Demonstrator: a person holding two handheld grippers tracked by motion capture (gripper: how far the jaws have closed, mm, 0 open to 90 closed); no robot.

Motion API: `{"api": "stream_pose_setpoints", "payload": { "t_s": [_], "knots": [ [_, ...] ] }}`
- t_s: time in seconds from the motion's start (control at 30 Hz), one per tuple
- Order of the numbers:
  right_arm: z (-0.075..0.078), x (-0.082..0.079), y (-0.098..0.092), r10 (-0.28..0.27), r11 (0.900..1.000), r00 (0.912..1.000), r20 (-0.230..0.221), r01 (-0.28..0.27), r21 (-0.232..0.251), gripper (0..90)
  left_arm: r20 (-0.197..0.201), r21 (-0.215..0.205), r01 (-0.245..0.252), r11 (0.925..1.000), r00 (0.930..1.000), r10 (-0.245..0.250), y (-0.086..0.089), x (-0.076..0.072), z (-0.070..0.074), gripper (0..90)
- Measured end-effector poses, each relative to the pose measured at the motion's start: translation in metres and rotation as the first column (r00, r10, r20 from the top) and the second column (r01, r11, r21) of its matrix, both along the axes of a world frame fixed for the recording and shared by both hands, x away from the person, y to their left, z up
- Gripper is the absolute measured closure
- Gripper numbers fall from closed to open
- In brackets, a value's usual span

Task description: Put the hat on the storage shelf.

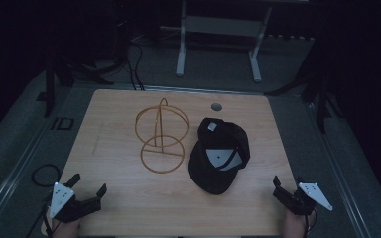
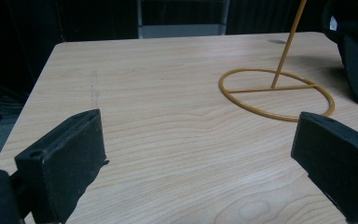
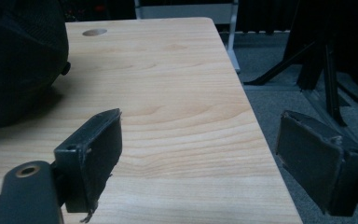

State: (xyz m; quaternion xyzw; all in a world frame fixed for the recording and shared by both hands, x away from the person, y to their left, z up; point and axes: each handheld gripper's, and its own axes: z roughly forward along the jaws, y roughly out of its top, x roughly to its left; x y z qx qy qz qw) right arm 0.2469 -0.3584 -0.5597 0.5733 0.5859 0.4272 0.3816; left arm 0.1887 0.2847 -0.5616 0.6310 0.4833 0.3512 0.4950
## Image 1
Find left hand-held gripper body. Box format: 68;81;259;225
49;181;102;224

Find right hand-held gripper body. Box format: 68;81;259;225
272;181;333;217

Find black baseball cap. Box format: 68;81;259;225
187;117;251;196

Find gold wire hat stand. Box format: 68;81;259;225
134;97;191;175

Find person's right hand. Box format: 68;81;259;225
284;209;313;238

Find person's left hand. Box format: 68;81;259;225
51;217;81;238

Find black tripod stand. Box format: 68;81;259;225
44;54;127;119
263;39;344;134

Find white metal stand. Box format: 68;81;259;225
175;0;273;83

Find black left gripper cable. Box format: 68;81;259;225
25;197;54;238

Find black looped floor cable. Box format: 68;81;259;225
31;164;62;188

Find black floor bracket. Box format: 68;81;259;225
50;116;75;131

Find black hanging cables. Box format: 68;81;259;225
124;41;146;91

